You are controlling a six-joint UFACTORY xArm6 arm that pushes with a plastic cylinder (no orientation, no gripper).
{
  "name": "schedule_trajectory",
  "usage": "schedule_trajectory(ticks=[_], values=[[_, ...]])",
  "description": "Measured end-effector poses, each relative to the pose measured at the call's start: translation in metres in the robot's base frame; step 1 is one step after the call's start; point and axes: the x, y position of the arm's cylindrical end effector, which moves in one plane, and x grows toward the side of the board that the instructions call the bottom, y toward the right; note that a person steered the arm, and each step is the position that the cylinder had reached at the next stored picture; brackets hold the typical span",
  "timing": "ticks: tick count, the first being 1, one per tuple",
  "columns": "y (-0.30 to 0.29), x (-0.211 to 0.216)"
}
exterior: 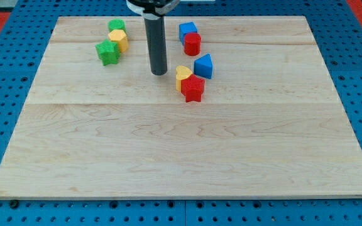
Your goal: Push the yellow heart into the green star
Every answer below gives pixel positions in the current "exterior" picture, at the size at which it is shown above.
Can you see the red star block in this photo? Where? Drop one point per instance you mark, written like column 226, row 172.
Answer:
column 193, row 88

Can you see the yellow heart block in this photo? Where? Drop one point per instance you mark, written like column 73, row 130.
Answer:
column 182, row 72

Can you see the green star block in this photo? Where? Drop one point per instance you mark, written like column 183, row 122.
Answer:
column 108, row 52

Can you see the blue triangle block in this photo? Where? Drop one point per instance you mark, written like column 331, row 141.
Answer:
column 203, row 66

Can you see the red cylinder block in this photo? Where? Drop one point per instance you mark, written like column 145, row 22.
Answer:
column 192, row 44

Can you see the blue cube block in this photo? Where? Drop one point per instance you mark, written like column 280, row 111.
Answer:
column 185, row 28

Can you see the light wooden board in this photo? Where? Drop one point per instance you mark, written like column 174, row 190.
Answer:
column 270, row 124

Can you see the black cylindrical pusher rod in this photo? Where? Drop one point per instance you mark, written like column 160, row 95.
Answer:
column 155, row 36

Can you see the yellow hexagon block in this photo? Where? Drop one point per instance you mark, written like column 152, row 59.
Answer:
column 121, row 38

